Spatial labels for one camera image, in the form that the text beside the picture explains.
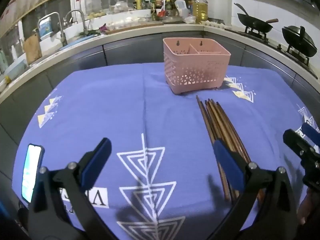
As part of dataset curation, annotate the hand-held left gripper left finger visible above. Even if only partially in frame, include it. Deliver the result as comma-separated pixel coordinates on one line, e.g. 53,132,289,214
27,137,118,240

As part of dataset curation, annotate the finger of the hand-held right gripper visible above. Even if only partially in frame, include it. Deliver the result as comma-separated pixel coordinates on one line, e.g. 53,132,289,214
283,129,320,167
301,123,320,147

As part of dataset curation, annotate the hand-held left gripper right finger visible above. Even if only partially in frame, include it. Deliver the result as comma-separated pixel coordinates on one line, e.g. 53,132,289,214
207,139,299,240

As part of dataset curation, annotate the bundle of wooden chopsticks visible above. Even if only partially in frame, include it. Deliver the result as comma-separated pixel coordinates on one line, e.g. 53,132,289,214
196,95,265,203

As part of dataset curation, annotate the pink plastic utensil basket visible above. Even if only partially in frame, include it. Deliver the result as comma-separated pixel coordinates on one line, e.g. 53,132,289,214
163,37,231,95

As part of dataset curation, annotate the blue printed tablecloth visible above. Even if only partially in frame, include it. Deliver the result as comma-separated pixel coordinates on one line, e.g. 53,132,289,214
14,62,320,240

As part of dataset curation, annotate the smartphone with lit screen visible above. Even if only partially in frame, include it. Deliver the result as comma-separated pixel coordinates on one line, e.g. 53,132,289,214
21,144,45,203

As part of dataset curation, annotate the black wok with lid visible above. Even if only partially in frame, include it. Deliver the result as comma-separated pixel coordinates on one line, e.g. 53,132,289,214
282,25,317,57

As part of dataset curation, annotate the gas stove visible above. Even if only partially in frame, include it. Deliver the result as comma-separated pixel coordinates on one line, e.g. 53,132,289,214
225,26,319,79

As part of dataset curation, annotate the white kitchen sink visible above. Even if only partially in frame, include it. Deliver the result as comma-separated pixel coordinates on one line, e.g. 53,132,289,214
41,26,100,53

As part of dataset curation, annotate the wooden cutting board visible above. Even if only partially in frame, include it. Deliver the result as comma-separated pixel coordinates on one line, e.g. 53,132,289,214
24,34,42,65

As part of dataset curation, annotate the curved steel faucet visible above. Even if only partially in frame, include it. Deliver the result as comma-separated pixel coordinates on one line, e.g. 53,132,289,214
64,9,88,35

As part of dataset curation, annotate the tall steel faucet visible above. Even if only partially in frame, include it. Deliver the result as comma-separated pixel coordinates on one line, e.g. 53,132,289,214
37,12,68,47

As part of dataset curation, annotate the blue label plastic container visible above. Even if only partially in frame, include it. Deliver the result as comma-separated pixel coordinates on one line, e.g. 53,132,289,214
40,17,54,39

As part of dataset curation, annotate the row of eggs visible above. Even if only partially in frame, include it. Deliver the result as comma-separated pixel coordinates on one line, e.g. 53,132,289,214
202,20,232,29

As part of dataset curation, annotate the large cooking oil bottle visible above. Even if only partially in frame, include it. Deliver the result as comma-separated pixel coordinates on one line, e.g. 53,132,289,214
192,0,209,24

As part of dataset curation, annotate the white plastic jug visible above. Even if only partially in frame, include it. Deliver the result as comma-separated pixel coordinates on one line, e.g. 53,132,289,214
174,0,189,18

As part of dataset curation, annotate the group of sauce bottles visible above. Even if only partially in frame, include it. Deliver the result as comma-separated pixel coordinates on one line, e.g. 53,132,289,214
134,0,175,17

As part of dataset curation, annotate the black wok with wooden handle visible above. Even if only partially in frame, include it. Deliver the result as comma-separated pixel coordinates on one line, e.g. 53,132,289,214
234,3,279,33

